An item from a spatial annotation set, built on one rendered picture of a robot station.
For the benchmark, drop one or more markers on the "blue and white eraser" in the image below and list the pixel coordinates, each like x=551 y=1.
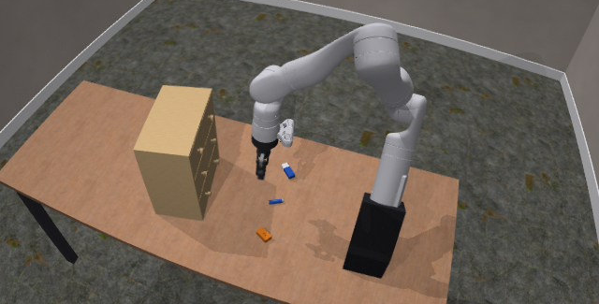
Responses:
x=288 y=171

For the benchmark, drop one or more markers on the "tan wooden chest of drawers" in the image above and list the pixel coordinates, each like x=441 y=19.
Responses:
x=163 y=150

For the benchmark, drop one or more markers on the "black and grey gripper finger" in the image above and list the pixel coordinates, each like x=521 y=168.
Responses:
x=261 y=165

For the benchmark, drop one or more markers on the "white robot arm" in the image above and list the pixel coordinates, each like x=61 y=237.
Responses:
x=378 y=63

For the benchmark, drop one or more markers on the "orange nine-volt battery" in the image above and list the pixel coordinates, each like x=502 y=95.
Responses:
x=263 y=234

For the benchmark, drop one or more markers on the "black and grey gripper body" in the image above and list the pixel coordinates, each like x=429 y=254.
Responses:
x=264 y=147

